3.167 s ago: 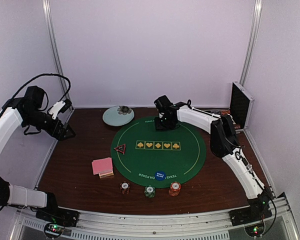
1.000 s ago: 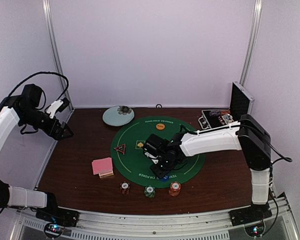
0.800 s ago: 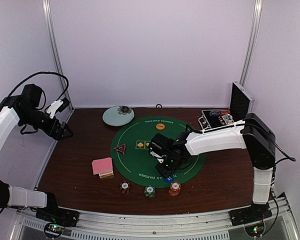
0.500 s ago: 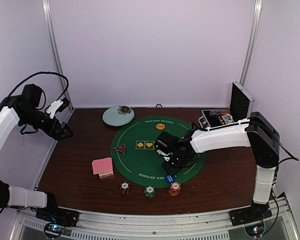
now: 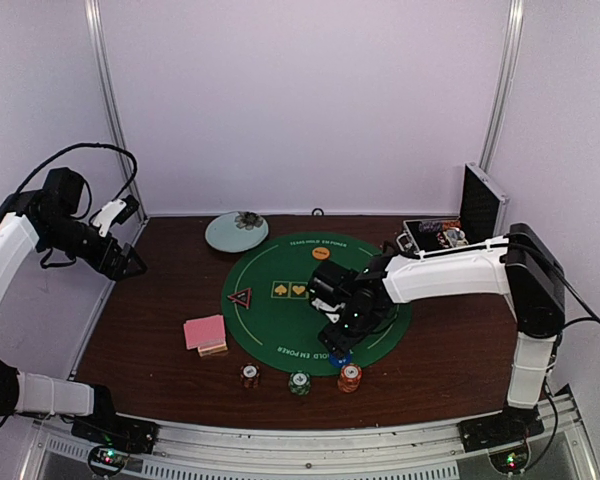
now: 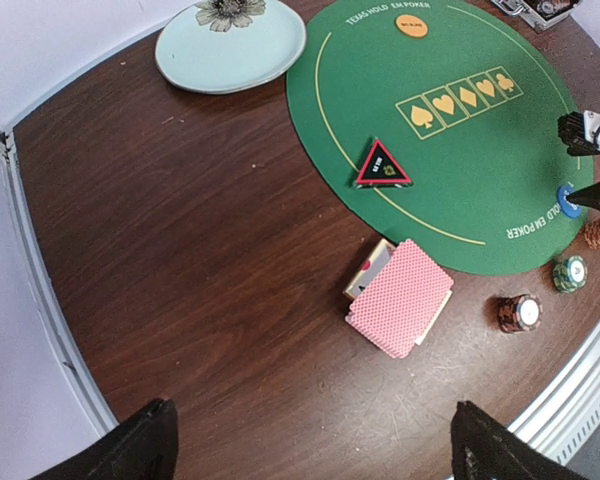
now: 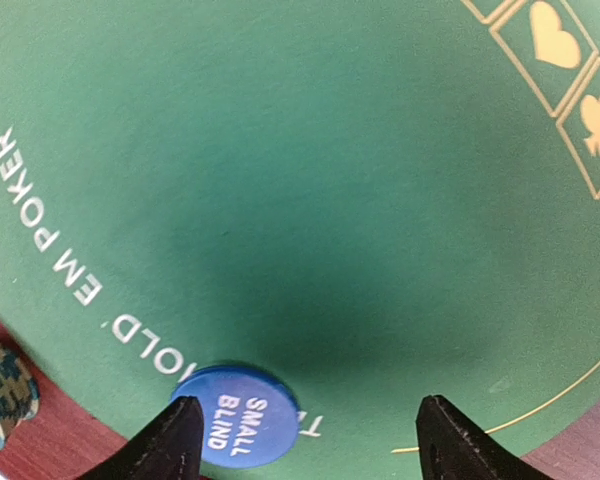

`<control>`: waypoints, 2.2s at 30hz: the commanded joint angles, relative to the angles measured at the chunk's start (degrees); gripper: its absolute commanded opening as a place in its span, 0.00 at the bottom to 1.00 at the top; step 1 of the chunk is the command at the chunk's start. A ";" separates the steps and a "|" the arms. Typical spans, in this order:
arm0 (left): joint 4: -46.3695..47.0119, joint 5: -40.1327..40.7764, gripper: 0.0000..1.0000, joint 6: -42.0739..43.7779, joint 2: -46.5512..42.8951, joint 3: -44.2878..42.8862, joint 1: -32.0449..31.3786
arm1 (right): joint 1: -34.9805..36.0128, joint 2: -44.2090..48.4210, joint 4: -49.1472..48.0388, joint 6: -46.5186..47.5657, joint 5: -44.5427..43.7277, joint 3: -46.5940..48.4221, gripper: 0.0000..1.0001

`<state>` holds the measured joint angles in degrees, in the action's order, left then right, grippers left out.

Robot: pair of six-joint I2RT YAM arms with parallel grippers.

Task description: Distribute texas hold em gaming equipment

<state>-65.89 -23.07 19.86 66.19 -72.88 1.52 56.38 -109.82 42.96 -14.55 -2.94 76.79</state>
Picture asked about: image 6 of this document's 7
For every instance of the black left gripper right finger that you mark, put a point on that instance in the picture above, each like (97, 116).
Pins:
(482, 448)

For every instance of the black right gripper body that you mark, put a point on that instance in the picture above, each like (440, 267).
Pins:
(580, 133)

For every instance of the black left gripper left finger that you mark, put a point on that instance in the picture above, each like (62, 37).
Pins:
(144, 446)

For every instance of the blue small blind button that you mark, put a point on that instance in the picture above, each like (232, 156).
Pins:
(569, 209)

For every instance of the orange big blind button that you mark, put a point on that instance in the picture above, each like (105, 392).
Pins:
(412, 26)

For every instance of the black triangular dealer button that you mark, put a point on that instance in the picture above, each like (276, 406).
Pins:
(378, 168)

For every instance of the green poker chip stack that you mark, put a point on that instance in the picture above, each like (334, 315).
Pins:
(570, 275)

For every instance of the aluminium poker case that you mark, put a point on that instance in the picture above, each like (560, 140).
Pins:
(540, 15)

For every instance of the brown poker chip stack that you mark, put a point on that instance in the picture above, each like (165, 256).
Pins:
(521, 313)

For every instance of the round green poker mat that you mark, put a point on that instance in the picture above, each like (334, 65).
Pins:
(470, 111)

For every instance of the red-backed playing card deck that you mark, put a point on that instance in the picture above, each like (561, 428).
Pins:
(399, 300)

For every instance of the light blue flower plate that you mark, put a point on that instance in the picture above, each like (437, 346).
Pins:
(222, 47)

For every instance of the aluminium front rail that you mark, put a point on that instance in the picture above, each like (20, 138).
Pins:
(563, 417)

